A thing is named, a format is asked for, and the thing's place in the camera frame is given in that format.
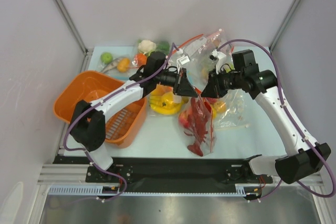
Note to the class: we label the aluminium front rail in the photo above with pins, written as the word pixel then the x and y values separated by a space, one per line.
pixel 63 174

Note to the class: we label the dotted clear zip bag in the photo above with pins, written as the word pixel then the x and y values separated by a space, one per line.
pixel 199 48

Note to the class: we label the white cauliflower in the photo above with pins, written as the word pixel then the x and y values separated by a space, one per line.
pixel 146 46

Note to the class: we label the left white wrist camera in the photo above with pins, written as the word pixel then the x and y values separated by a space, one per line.
pixel 182 59

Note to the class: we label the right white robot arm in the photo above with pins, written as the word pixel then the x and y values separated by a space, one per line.
pixel 304 155

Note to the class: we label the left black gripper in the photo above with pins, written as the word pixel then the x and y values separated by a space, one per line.
pixel 181 86

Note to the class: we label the dark green broccoli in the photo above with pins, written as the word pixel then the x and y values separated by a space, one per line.
pixel 163 46

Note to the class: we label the yellow bell pepper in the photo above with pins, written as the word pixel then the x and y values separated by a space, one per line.
pixel 167 100

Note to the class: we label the zip bag with orange seal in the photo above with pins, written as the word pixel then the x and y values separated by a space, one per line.
pixel 233 118

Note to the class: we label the grey toy fish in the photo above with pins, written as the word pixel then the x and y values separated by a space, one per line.
pixel 112 65

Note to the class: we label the green apple far left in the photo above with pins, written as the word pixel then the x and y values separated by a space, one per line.
pixel 106 58

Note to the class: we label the orange plastic basket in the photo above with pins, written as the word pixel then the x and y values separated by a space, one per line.
pixel 123 126

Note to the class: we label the orange tomato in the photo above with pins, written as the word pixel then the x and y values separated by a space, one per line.
pixel 140 59

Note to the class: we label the red plastic lobster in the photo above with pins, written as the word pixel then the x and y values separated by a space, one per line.
pixel 200 118

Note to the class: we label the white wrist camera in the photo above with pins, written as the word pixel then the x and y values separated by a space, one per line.
pixel 182 59
pixel 220 58

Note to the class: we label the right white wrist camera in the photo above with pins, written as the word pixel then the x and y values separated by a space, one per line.
pixel 220 58

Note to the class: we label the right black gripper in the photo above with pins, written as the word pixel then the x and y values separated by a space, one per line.
pixel 217 85

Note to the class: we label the red apple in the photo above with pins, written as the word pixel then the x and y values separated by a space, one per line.
pixel 183 119

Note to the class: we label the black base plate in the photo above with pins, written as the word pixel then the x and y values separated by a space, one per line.
pixel 176 175

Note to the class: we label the yellow lemon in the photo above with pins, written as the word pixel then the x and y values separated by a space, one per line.
pixel 220 106

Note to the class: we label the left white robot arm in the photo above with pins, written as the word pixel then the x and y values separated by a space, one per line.
pixel 88 122

